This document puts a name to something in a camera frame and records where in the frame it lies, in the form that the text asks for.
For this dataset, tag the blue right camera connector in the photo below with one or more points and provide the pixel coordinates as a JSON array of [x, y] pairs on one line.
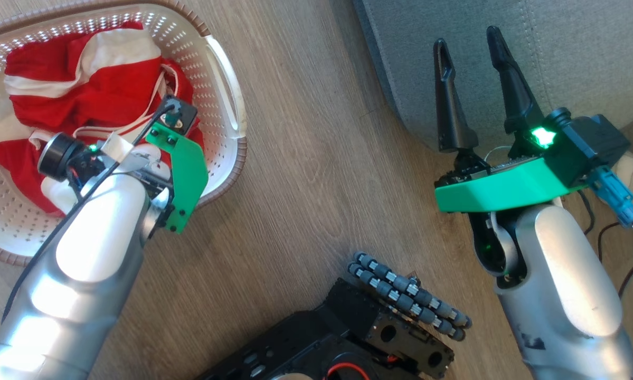
[[614, 192]]

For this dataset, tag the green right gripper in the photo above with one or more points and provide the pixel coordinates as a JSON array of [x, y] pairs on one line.
[[506, 190]]

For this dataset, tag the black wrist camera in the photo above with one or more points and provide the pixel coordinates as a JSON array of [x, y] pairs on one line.
[[181, 113], [591, 142]]

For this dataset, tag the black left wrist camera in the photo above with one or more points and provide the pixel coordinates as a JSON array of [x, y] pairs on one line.
[[181, 113]]

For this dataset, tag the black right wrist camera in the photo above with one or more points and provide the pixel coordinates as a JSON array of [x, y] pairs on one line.
[[591, 142]]

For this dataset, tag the red and white clothing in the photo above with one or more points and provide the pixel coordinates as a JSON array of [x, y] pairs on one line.
[[105, 89]]

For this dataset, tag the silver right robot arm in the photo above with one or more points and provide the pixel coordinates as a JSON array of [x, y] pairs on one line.
[[564, 285]]

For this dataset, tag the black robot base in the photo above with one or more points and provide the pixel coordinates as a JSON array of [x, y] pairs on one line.
[[327, 338]]

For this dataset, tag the white perforated laundry basket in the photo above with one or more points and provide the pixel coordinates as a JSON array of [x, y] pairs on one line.
[[226, 100]]

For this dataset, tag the grey roller omni wheel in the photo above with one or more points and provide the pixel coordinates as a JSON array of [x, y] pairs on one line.
[[408, 295]]

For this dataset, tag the grey fabric sofa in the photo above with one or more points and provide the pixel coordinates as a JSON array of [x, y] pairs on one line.
[[559, 53]]

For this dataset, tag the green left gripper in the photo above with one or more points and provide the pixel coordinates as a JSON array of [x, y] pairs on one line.
[[187, 174]]

